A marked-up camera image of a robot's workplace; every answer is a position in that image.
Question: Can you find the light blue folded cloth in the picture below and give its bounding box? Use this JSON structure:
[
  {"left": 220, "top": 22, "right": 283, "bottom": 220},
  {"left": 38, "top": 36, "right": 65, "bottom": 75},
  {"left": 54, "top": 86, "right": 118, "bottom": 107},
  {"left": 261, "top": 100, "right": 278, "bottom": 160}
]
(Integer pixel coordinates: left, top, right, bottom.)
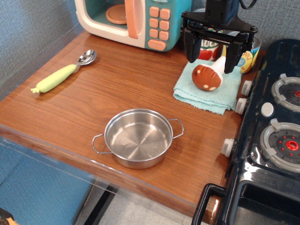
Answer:
[{"left": 173, "top": 59, "right": 242, "bottom": 115}]

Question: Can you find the teal toy microwave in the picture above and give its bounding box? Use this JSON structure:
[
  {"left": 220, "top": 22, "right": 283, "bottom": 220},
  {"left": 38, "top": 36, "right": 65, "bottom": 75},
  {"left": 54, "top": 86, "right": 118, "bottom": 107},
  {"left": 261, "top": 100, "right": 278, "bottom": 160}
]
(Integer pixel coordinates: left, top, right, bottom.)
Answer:
[{"left": 75, "top": 0, "right": 192, "bottom": 52}]

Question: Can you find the dark blue toy stove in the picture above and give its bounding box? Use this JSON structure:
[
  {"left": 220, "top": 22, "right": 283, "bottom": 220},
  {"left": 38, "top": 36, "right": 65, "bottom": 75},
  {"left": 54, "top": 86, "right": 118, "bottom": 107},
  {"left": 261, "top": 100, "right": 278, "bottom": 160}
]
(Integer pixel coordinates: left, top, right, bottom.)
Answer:
[{"left": 192, "top": 39, "right": 300, "bottom": 225}]

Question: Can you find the tomato sauce can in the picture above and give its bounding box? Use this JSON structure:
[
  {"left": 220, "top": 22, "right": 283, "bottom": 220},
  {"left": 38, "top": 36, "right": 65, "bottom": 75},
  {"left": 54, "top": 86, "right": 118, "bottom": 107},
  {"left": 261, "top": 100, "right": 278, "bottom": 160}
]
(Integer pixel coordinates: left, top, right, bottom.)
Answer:
[{"left": 198, "top": 39, "right": 219, "bottom": 61}]

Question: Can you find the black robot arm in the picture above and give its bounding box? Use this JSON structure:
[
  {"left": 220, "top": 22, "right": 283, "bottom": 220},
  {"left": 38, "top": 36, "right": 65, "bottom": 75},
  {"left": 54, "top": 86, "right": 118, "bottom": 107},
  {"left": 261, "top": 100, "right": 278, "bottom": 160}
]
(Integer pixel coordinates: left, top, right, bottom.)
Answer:
[{"left": 181, "top": 0, "right": 258, "bottom": 74}]

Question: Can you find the steel pot with handles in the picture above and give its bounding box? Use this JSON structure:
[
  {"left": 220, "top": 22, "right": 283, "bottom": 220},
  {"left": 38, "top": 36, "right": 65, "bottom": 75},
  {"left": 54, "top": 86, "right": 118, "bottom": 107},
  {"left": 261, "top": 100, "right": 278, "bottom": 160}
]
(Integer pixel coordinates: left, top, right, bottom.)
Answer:
[{"left": 92, "top": 108, "right": 185, "bottom": 169}]

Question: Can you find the black cable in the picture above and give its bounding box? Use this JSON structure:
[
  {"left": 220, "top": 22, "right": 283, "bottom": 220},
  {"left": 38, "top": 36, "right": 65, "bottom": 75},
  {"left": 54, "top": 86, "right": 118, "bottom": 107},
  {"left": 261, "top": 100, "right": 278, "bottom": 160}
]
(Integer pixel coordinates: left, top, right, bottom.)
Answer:
[{"left": 238, "top": 0, "right": 258, "bottom": 10}]

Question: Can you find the spoon with green handle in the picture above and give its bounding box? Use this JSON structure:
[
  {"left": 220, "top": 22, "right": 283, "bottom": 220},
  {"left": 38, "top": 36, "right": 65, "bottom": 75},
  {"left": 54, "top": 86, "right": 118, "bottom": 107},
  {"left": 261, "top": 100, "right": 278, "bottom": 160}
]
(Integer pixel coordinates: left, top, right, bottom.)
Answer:
[{"left": 30, "top": 50, "right": 97, "bottom": 93}]

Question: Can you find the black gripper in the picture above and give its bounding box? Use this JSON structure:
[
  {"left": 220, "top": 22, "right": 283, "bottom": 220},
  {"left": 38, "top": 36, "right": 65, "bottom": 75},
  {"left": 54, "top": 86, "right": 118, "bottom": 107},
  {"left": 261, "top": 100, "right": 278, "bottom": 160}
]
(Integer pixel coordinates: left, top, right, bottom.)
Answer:
[{"left": 181, "top": 0, "right": 258, "bottom": 74}]

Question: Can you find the brown toy mushroom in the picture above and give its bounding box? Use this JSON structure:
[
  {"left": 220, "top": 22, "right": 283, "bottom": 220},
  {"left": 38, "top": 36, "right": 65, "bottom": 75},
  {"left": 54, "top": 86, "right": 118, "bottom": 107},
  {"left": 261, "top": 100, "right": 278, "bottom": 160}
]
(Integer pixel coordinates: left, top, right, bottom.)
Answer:
[{"left": 192, "top": 56, "right": 226, "bottom": 91}]

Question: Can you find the yellow pineapple can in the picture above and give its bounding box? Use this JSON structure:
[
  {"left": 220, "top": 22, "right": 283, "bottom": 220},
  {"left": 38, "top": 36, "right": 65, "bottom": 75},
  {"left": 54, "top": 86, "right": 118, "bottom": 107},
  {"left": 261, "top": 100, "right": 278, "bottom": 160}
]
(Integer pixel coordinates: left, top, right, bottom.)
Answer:
[{"left": 237, "top": 34, "right": 262, "bottom": 74}]

